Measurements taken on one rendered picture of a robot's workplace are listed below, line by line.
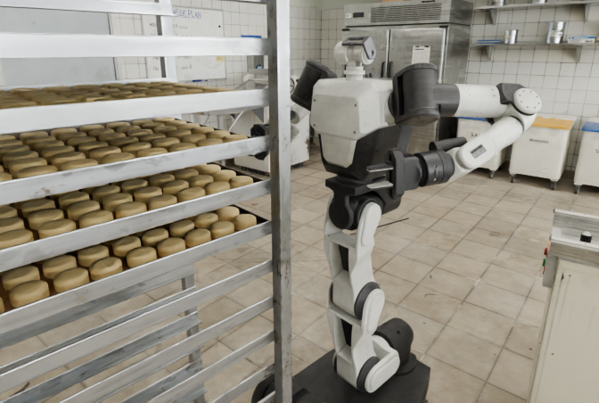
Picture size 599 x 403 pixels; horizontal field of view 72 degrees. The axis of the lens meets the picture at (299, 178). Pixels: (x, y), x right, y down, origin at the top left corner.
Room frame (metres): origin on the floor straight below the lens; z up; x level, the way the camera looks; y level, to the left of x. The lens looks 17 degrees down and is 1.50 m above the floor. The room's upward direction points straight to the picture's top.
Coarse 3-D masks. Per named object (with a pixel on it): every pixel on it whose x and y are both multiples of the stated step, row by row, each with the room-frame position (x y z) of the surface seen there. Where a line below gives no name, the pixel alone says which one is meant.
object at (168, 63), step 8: (160, 0) 1.10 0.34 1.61; (168, 0) 1.12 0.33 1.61; (160, 16) 1.10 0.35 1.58; (168, 16) 1.12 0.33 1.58; (160, 24) 1.10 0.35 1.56; (168, 24) 1.12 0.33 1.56; (160, 32) 1.11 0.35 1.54; (168, 32) 1.11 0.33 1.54; (168, 56) 1.11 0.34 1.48; (160, 64) 1.12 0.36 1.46; (168, 64) 1.11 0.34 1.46; (168, 72) 1.11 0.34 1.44; (184, 280) 1.11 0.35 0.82; (192, 280) 1.12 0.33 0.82; (184, 288) 1.11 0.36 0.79; (192, 312) 1.11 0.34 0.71; (192, 328) 1.11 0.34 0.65; (200, 352) 1.12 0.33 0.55; (192, 360) 1.11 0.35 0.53; (200, 400) 1.11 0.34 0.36
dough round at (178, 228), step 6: (174, 222) 0.79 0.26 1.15; (180, 222) 0.79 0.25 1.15; (186, 222) 0.79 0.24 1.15; (192, 222) 0.79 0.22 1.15; (174, 228) 0.76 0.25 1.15; (180, 228) 0.76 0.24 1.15; (186, 228) 0.77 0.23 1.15; (192, 228) 0.78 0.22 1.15; (174, 234) 0.76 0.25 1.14; (180, 234) 0.76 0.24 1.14
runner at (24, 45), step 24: (0, 48) 0.52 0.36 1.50; (24, 48) 0.53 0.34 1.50; (48, 48) 0.55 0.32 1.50; (72, 48) 0.57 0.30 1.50; (96, 48) 0.59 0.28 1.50; (120, 48) 0.61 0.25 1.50; (144, 48) 0.64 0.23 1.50; (168, 48) 0.66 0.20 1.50; (192, 48) 0.69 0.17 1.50; (216, 48) 0.72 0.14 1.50; (240, 48) 0.75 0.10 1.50; (264, 48) 0.79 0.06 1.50
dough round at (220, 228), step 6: (216, 222) 0.79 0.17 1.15; (222, 222) 0.79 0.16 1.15; (228, 222) 0.79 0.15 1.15; (210, 228) 0.77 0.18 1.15; (216, 228) 0.76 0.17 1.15; (222, 228) 0.76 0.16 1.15; (228, 228) 0.76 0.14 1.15; (210, 234) 0.76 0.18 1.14; (216, 234) 0.75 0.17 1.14; (222, 234) 0.75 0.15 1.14
